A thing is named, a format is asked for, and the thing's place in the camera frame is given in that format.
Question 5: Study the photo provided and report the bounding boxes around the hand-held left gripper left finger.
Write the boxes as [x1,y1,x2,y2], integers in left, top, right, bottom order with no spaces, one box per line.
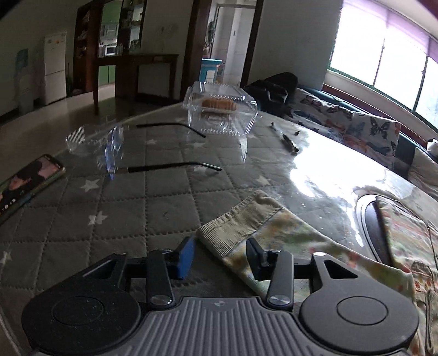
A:
[84,236,196,308]

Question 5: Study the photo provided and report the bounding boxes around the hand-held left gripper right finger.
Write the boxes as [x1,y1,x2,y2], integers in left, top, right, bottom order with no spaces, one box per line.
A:
[246,237,363,311]

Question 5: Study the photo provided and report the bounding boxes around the floral print garment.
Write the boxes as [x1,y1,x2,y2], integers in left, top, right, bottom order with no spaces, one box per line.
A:
[196,189,438,356]

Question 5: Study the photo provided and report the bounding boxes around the black-framed eyeglasses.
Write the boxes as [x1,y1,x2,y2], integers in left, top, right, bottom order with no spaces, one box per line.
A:
[66,122,224,181]

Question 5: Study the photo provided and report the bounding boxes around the dark pen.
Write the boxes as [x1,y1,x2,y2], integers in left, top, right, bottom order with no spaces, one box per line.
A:
[281,133,301,153]

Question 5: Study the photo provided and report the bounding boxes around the clear plastic food container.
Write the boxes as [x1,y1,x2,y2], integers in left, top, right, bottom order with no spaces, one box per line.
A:
[181,81,259,138]

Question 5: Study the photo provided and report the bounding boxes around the bread roll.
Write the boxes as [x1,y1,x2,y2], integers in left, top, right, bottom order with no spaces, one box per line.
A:
[201,97,237,114]

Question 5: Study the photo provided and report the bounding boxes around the butterfly print cushion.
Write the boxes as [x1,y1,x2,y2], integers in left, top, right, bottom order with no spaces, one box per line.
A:
[287,87,402,169]

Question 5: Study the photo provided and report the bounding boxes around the black bag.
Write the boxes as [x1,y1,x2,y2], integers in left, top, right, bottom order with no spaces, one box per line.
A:
[244,72,298,117]

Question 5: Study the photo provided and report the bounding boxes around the smartphone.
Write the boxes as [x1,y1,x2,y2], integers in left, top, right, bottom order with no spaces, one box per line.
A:
[0,154,66,225]

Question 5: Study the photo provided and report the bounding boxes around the dark teal sofa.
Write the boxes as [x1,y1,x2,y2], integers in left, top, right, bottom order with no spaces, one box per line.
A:
[298,84,438,179]

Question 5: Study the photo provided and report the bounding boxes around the blue plastic box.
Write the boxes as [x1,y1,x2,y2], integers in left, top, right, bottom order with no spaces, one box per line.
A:
[200,58,224,83]

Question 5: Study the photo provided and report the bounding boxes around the pale cushion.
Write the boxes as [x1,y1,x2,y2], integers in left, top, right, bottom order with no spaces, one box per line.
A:
[407,147,438,200]

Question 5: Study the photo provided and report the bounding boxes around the dark wooden side table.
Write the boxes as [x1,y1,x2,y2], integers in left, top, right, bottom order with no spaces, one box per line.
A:
[93,54,179,116]

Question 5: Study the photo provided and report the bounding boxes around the white refrigerator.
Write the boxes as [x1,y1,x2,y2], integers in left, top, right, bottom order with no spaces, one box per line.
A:
[43,31,68,105]

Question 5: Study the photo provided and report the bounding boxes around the dark wooden display cabinet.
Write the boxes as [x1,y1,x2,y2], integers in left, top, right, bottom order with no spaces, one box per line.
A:
[73,0,148,94]

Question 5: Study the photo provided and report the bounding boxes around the water dispenser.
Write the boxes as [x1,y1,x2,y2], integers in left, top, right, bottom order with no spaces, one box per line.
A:
[14,48,35,115]

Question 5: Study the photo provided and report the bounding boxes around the purple roller blind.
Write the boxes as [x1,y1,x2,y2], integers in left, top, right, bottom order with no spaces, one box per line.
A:
[341,0,438,64]

